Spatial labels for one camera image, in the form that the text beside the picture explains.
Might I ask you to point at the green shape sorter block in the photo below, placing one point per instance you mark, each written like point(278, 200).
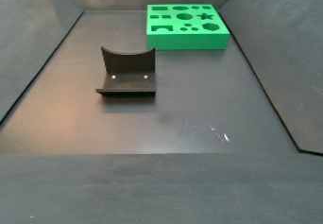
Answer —
point(186, 27)

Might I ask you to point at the black curved holder stand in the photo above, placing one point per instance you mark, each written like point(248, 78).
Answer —
point(129, 67)

